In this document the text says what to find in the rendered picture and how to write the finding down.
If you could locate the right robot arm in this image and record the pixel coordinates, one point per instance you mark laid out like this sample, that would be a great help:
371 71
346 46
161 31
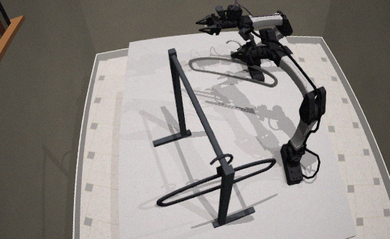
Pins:
234 20

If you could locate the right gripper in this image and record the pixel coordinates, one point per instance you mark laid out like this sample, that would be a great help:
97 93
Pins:
215 23

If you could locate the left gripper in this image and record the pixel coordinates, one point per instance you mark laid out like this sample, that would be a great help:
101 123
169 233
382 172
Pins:
254 52

